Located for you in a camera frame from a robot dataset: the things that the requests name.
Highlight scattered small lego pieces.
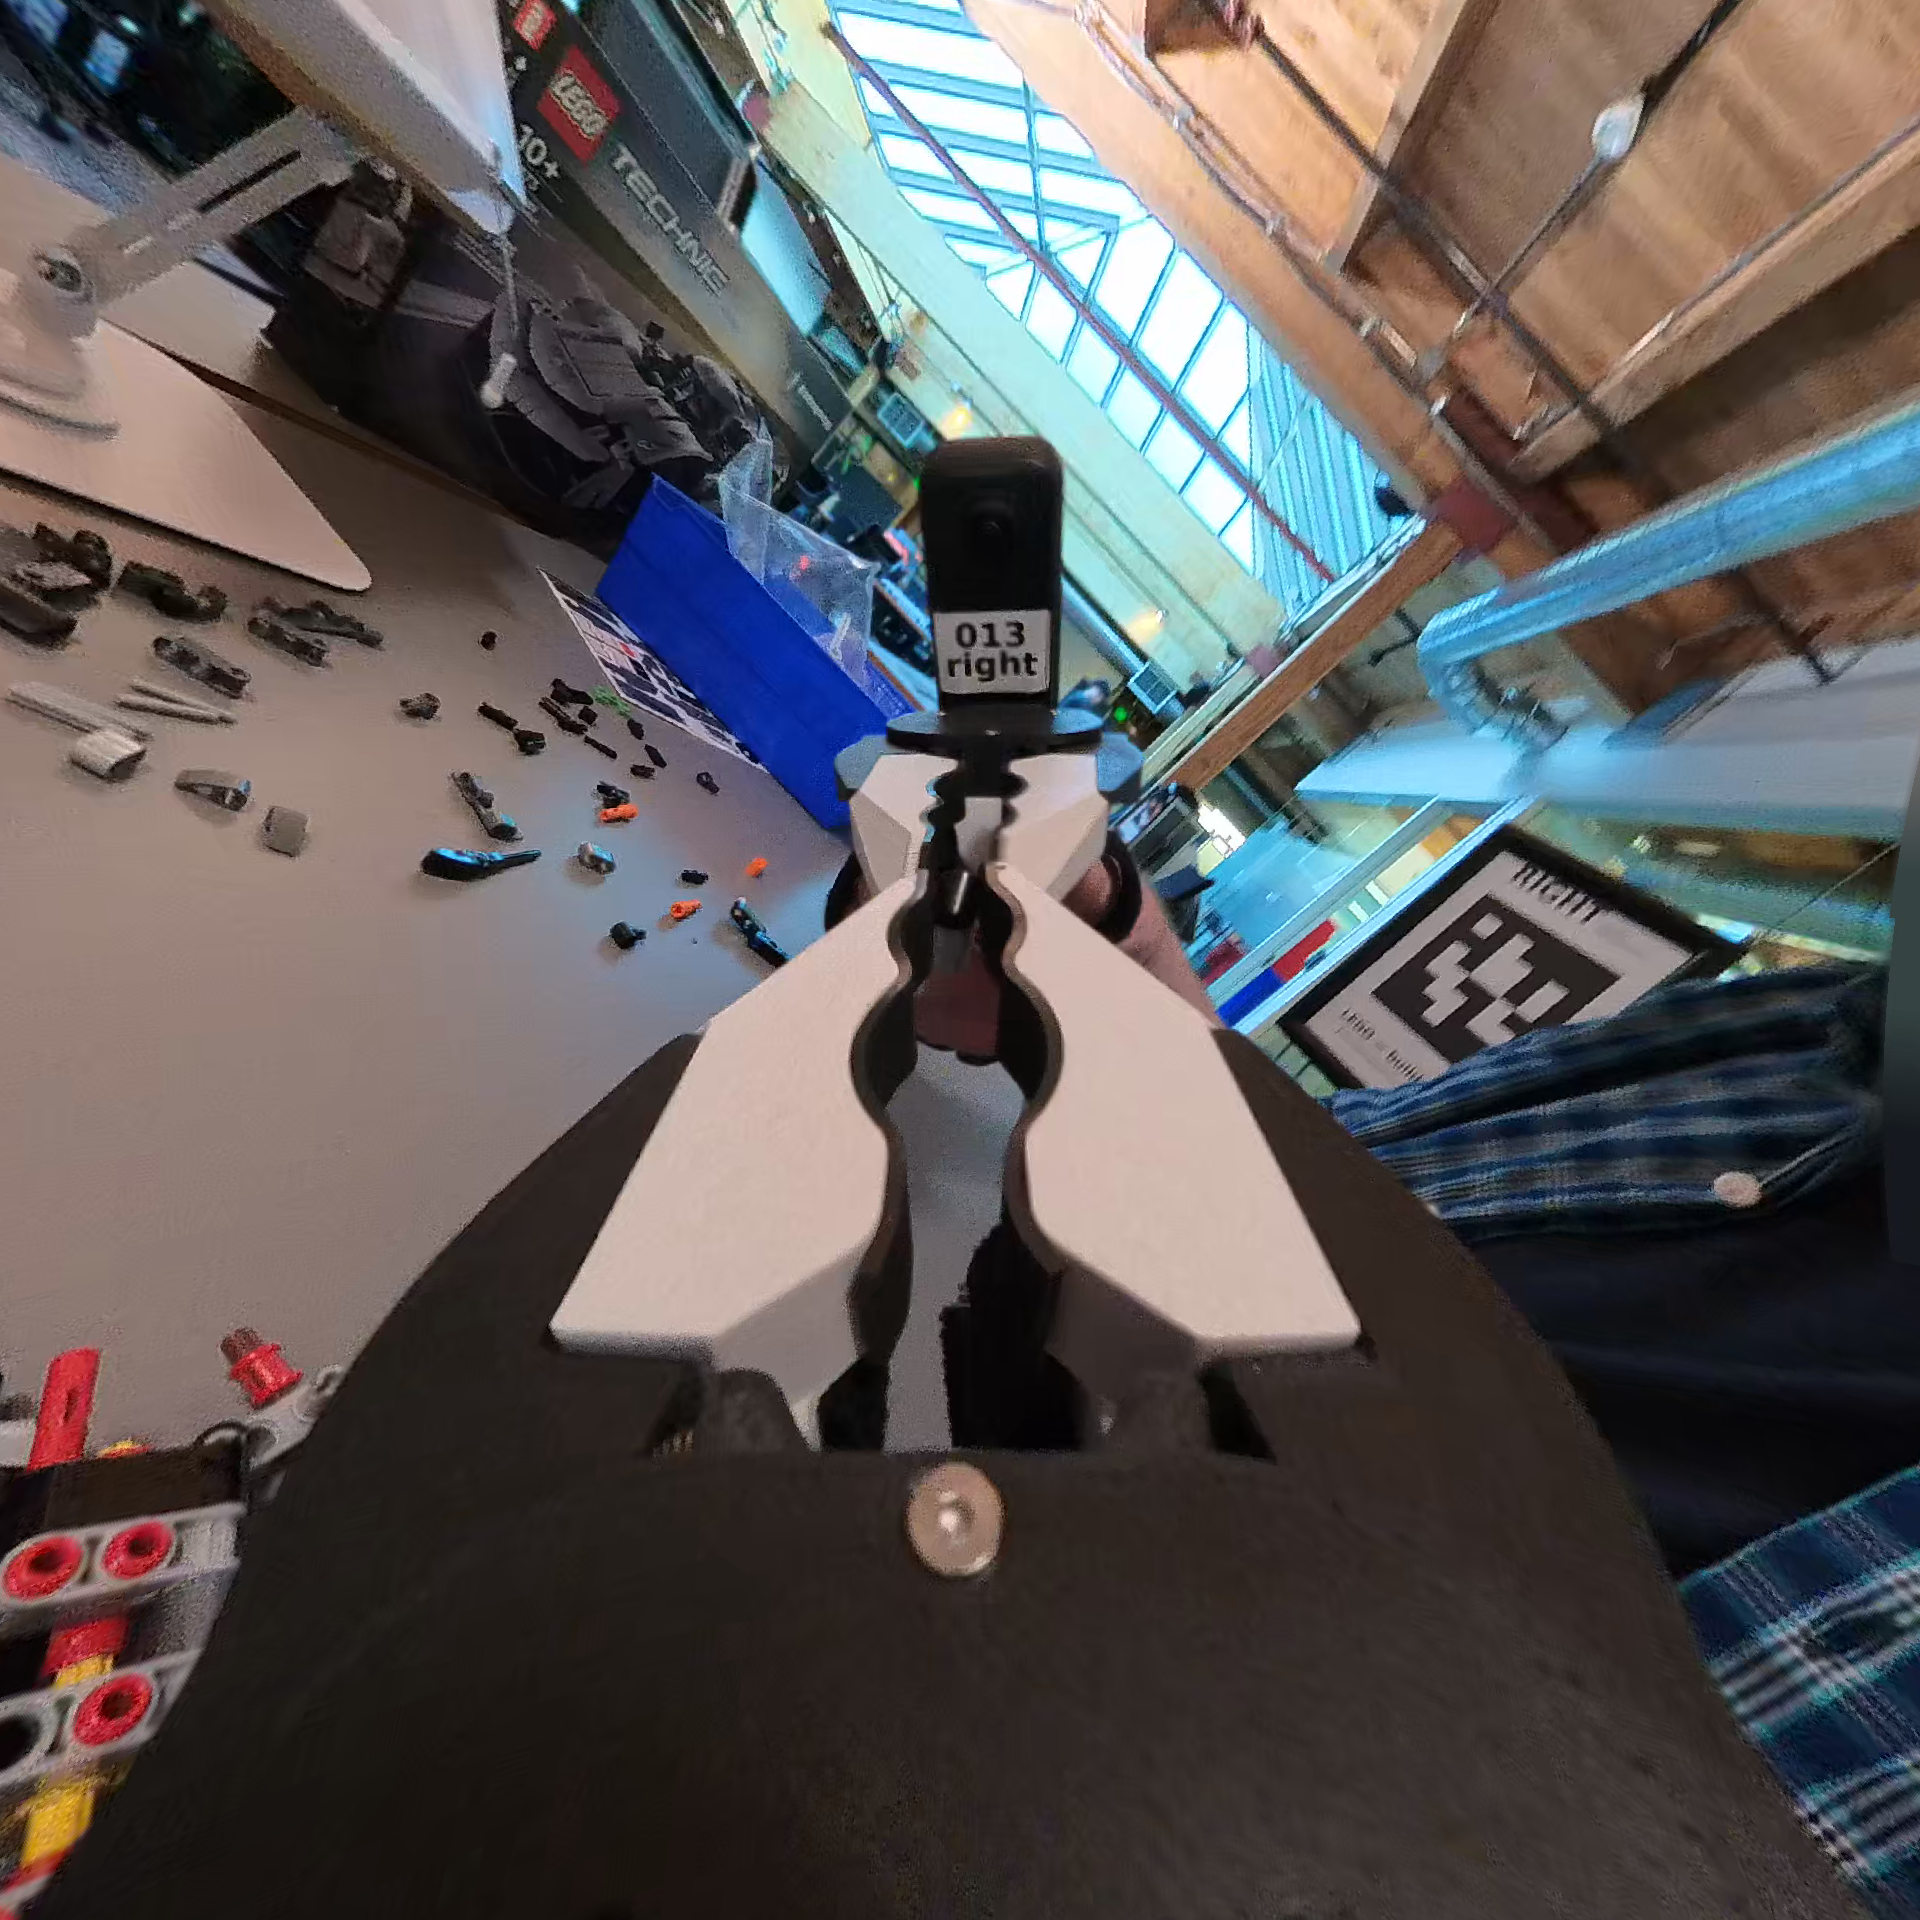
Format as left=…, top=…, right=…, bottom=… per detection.
left=0, top=517, right=788, bottom=968

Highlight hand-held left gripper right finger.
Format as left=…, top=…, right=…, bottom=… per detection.
left=972, top=866, right=1365, bottom=1450

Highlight silver ventilation duct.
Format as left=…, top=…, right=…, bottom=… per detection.
left=1416, top=404, right=1920, bottom=712

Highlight lego chassis assembly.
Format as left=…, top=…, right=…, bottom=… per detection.
left=0, top=1327, right=350, bottom=1920

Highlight silver monitor stand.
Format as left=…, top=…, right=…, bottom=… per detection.
left=0, top=111, right=375, bottom=594

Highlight clear plastic bag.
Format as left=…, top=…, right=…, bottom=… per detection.
left=717, top=423, right=876, bottom=663

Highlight blue storage bin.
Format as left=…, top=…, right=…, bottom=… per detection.
left=597, top=478, right=921, bottom=830

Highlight black lego set box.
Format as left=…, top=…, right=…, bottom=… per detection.
left=270, top=0, right=841, bottom=558

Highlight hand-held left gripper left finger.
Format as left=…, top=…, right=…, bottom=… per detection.
left=548, top=874, right=940, bottom=1450

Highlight skylight window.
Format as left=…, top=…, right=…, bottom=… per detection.
left=832, top=0, right=1390, bottom=578

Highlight white monitor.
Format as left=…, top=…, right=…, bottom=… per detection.
left=193, top=0, right=531, bottom=234

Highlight lego sticker sheet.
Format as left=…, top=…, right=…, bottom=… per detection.
left=539, top=568, right=769, bottom=771

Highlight dark navy shirt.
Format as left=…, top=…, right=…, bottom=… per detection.
left=1462, top=1184, right=1920, bottom=1576

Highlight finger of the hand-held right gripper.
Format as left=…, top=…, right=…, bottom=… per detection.
left=967, top=746, right=1116, bottom=904
left=848, top=748, right=968, bottom=904

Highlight black white marker sign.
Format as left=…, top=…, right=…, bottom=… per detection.
left=1275, top=832, right=1748, bottom=1093

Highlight person's right hand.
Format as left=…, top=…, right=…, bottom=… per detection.
left=912, top=886, right=1221, bottom=1059

